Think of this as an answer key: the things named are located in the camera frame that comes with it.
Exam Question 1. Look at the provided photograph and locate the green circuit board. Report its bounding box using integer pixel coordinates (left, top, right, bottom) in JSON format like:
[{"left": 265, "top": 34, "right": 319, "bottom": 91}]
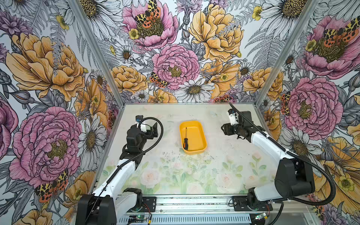
[{"left": 127, "top": 215, "right": 149, "bottom": 225}]

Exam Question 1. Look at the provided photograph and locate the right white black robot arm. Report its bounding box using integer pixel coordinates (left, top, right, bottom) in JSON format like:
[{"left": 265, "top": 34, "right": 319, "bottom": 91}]
[{"left": 221, "top": 109, "right": 315, "bottom": 210}]

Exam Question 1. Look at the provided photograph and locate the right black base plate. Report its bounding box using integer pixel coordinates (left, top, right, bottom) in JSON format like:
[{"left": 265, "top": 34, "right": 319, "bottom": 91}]
[{"left": 228, "top": 196, "right": 273, "bottom": 212}]

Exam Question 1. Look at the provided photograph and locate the aluminium front rail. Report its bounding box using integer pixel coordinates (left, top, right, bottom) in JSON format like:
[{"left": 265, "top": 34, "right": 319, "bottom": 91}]
[{"left": 143, "top": 194, "right": 310, "bottom": 215}]

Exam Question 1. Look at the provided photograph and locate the small right circuit board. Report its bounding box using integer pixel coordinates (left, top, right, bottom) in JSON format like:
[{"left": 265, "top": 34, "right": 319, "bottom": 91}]
[{"left": 254, "top": 213, "right": 268, "bottom": 220}]

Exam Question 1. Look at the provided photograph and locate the right black corrugated cable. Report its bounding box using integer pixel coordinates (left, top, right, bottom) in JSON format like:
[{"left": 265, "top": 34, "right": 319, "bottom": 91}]
[{"left": 228, "top": 102, "right": 337, "bottom": 206}]

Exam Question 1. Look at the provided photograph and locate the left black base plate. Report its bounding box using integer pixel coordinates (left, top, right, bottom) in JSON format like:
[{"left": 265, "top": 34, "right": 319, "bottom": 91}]
[{"left": 128, "top": 197, "right": 157, "bottom": 213}]

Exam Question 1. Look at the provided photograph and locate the left black corrugated cable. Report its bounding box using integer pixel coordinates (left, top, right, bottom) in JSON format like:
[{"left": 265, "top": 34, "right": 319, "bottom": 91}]
[{"left": 106, "top": 117, "right": 164, "bottom": 183}]

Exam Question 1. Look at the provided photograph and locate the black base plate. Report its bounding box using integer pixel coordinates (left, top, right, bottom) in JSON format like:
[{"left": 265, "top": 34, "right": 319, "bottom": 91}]
[
  {"left": 128, "top": 197, "right": 157, "bottom": 213},
  {"left": 228, "top": 196, "right": 273, "bottom": 212}
]

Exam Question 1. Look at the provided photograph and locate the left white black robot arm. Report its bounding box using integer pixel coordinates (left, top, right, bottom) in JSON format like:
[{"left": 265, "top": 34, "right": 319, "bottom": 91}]
[{"left": 75, "top": 122, "right": 163, "bottom": 225}]

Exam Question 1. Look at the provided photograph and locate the black orange handled screwdriver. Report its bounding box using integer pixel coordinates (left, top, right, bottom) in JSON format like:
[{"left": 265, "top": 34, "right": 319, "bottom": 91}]
[{"left": 183, "top": 128, "right": 188, "bottom": 150}]

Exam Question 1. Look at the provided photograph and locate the black corrugated cable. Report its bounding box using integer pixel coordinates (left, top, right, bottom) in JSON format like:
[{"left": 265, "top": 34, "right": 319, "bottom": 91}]
[
  {"left": 228, "top": 102, "right": 337, "bottom": 206},
  {"left": 106, "top": 117, "right": 164, "bottom": 183}
]

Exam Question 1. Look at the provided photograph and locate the yellow plastic bin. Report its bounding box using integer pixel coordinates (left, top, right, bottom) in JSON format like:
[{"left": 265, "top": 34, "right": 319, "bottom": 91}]
[{"left": 179, "top": 121, "right": 207, "bottom": 155}]

